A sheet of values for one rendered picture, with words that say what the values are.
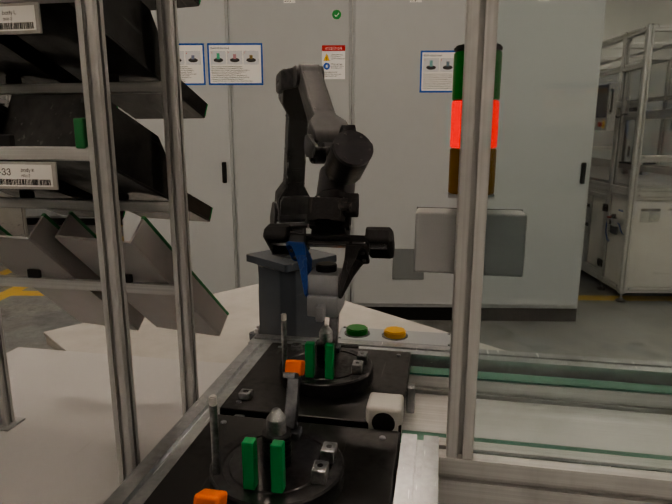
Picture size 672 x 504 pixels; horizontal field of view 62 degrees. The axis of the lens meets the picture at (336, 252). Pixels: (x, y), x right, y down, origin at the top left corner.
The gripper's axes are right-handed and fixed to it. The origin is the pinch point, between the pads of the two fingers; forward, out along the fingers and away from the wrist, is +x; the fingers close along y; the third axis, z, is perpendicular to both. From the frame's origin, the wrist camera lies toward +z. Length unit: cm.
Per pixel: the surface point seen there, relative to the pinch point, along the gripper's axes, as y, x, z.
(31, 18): -26.3, -12.0, 35.6
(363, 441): 7.6, 22.5, 3.3
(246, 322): -30, -10, -58
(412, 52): -2, -240, -203
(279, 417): 0.2, 22.2, 15.3
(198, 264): -147, -114, -271
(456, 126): 16.8, -8.4, 22.7
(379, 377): 7.8, 11.7, -10.9
